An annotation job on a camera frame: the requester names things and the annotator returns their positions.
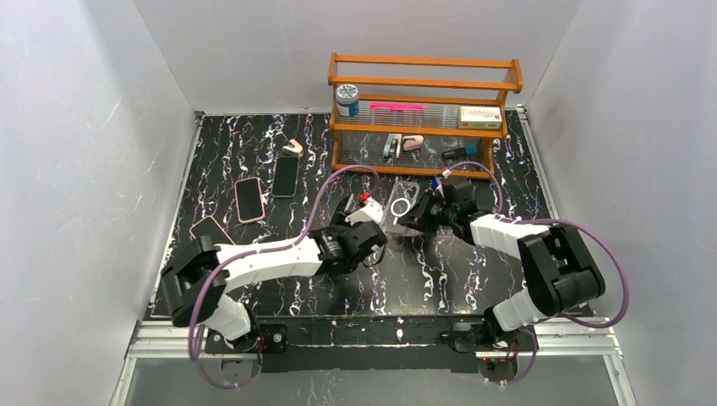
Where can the light blue stapler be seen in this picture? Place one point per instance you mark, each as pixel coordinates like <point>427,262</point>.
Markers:
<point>390,146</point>

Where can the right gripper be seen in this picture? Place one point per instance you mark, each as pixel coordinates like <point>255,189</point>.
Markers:
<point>428,207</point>

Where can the pink utility knife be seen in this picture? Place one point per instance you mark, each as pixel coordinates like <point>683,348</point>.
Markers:
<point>396,107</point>

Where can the phone in pink case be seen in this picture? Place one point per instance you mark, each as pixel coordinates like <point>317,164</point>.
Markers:
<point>249,200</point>

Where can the phone in beige case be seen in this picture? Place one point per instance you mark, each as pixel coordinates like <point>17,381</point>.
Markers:
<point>209,227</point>

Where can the phone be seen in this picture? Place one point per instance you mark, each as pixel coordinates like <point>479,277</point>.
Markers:
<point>249,200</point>
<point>284,182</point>
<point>209,227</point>

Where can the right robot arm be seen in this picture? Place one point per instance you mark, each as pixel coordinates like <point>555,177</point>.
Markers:
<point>558,268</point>

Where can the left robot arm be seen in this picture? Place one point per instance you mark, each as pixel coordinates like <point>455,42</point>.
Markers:
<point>197,281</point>

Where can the white cardboard box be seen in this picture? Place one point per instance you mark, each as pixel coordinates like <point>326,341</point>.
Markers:
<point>479,117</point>

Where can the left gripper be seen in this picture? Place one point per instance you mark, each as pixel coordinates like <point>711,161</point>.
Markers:
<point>347,222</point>

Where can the blue jar with white lid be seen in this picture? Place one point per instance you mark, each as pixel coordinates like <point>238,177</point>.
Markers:
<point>347,100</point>

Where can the black marker pen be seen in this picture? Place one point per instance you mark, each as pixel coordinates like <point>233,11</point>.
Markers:
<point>459,152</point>

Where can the orange wooden shelf rack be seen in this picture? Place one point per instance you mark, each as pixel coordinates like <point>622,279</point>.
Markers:
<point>442,85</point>

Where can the pink white stapler on table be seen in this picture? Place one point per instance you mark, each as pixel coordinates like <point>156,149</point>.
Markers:
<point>293,148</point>

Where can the clear magsafe phone case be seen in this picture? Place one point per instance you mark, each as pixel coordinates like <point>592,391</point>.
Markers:
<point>401,200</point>

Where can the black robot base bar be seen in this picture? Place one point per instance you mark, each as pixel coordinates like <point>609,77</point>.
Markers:
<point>362,342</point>

